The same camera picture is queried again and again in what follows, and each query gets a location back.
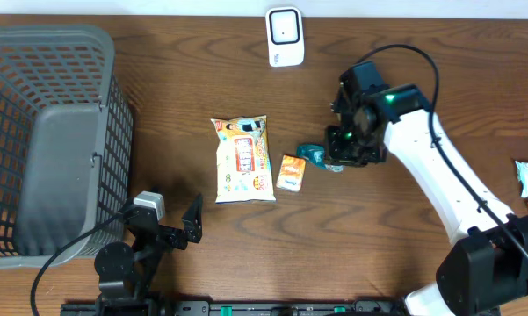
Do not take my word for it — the small orange snack packet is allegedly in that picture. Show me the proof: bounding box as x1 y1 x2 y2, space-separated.
276 155 306 192

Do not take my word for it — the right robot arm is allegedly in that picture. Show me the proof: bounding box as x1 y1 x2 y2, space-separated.
325 61 528 315

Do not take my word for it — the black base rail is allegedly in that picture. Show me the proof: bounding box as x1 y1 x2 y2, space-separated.
60 300 408 316

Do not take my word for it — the grey plastic shopping basket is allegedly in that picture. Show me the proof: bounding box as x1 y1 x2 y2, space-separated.
0 25 134 269

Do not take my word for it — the white barcode scanner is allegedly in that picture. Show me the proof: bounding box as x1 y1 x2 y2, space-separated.
265 6 305 68

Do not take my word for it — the teal Listerine mouthwash bottle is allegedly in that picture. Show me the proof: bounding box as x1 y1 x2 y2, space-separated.
296 144 344 173

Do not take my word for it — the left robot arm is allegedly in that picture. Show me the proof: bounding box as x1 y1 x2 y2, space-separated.
94 191 203 316

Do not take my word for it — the yellow snack bag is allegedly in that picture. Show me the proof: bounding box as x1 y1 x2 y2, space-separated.
212 115 276 204

